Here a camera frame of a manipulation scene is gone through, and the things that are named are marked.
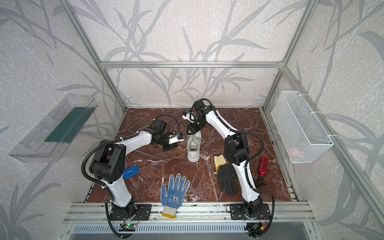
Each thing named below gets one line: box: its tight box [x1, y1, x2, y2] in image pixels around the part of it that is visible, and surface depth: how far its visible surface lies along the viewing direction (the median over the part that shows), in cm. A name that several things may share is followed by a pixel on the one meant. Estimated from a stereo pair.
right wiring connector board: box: [244, 222, 268, 233], surface depth 75 cm
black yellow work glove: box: [214, 154, 238, 196], surface depth 86 cm
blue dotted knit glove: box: [160, 173, 191, 219], surface depth 80 cm
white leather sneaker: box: [186, 130, 202, 163], surface depth 92 cm
